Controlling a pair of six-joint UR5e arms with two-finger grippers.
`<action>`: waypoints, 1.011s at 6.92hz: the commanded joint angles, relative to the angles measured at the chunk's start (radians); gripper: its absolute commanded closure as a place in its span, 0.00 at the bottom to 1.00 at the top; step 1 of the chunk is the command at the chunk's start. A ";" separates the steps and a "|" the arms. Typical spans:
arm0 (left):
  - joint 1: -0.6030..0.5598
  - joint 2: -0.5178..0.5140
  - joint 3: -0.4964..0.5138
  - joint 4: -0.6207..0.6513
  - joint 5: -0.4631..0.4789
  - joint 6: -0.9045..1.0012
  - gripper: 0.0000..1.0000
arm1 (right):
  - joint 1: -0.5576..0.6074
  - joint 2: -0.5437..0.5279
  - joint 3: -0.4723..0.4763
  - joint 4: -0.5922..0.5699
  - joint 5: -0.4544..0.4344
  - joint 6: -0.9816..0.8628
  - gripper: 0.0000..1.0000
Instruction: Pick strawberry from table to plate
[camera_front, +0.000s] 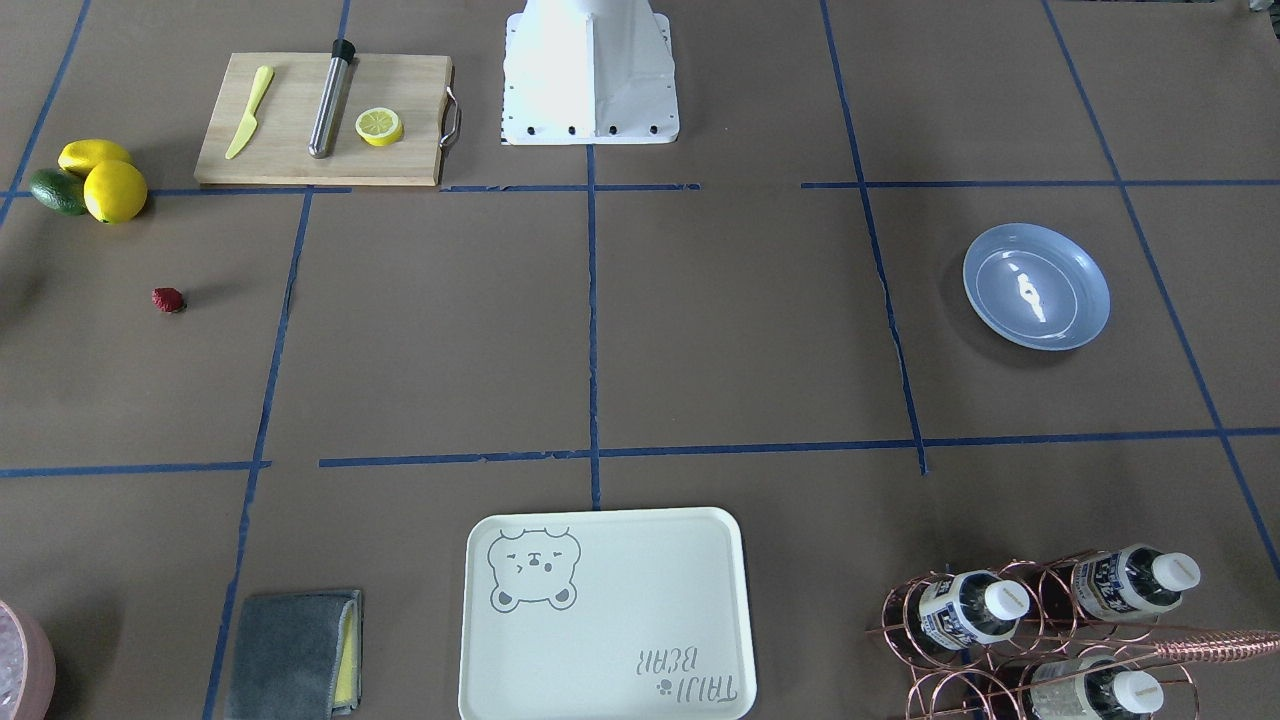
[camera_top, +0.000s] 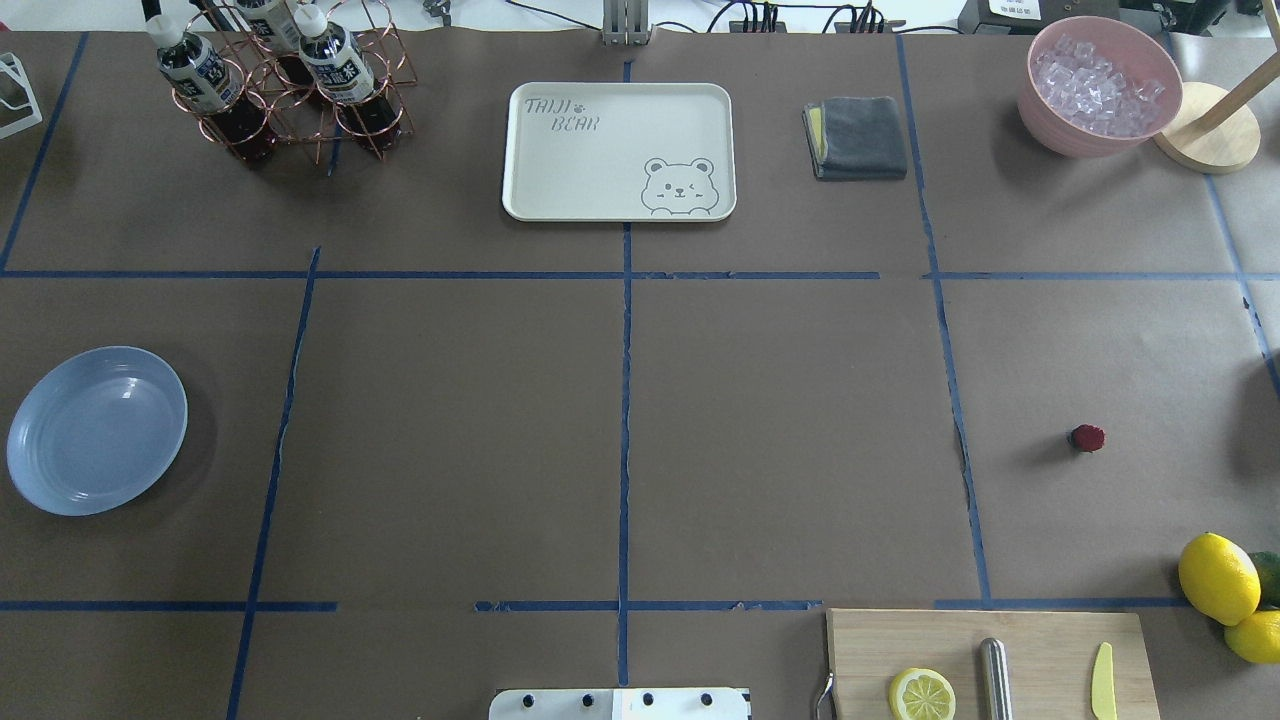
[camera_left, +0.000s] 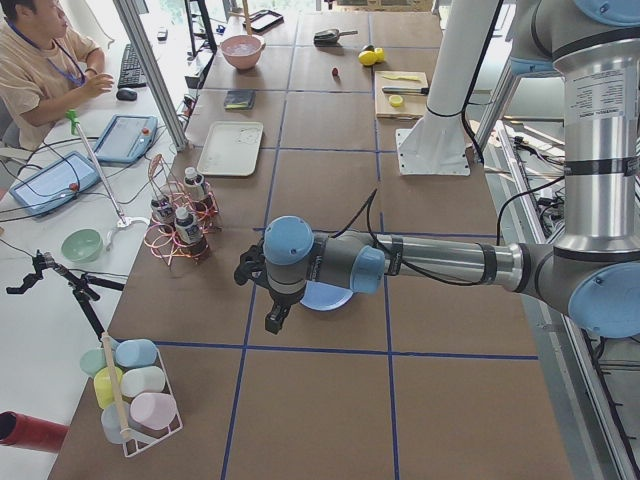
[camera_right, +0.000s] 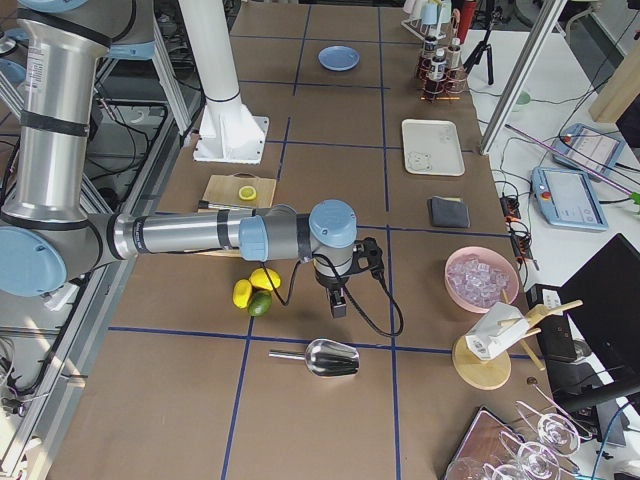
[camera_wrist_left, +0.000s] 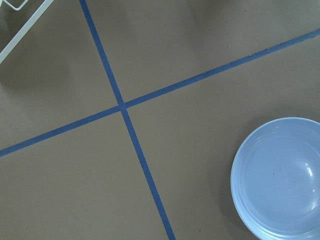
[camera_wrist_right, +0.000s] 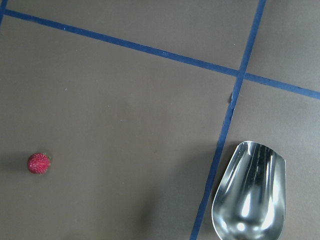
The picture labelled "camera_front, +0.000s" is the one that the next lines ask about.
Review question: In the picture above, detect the red strawberry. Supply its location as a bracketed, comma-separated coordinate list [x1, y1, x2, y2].
[151, 287, 187, 314]

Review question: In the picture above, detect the blue plate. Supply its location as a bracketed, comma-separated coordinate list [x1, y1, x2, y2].
[961, 223, 1111, 352]

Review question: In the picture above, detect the cream bear tray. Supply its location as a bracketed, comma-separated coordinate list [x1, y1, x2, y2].
[458, 507, 758, 719]

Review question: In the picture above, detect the wooden cutting board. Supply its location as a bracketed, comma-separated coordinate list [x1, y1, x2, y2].
[195, 53, 458, 187]

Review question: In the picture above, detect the lemon half slice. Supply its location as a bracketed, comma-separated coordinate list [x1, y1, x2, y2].
[355, 108, 404, 147]

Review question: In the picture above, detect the bottle white cap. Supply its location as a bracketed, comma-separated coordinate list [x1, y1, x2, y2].
[1023, 655, 1165, 719]
[1070, 544, 1202, 623]
[911, 570, 1032, 653]

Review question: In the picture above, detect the steel rod black cap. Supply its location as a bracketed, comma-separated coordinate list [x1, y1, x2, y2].
[307, 38, 356, 159]

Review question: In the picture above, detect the grey and yellow cloth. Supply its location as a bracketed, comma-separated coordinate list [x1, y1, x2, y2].
[223, 588, 364, 719]

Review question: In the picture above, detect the yellow plastic knife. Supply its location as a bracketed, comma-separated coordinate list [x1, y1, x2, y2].
[224, 65, 275, 160]

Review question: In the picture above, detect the yellow lemon front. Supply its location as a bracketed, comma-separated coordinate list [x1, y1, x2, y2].
[83, 159, 148, 224]

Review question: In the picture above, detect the yellow lemon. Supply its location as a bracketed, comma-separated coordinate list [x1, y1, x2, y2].
[83, 159, 148, 224]
[58, 138, 133, 179]

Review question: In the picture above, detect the bottle white cap lower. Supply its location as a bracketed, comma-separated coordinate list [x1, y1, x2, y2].
[1023, 655, 1165, 719]

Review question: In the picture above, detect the yellow lemon rear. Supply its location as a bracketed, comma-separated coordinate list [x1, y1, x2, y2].
[58, 138, 133, 179]

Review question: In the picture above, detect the green lime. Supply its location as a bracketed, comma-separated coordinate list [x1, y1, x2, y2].
[29, 168, 88, 217]

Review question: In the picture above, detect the pink bowl of ice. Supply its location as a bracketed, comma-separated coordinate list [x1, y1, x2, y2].
[1, 601, 56, 719]

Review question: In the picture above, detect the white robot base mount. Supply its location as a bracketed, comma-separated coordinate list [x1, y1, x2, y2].
[500, 1, 681, 146]

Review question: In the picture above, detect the copper wire bottle rack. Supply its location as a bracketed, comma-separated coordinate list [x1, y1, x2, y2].
[867, 550, 1277, 719]

